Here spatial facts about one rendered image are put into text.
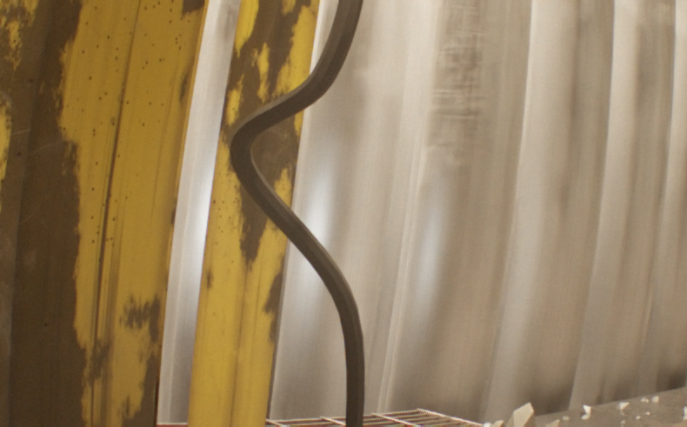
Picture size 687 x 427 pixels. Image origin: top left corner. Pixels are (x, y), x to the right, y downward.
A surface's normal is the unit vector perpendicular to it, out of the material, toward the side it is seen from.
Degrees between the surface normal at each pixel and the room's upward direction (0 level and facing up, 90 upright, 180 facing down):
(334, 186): 90
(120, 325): 90
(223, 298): 90
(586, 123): 90
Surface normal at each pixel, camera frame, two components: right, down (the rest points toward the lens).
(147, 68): 0.90, 0.13
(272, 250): 0.70, 0.11
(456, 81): -0.53, -0.04
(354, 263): 0.37, 0.07
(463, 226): -0.09, 0.02
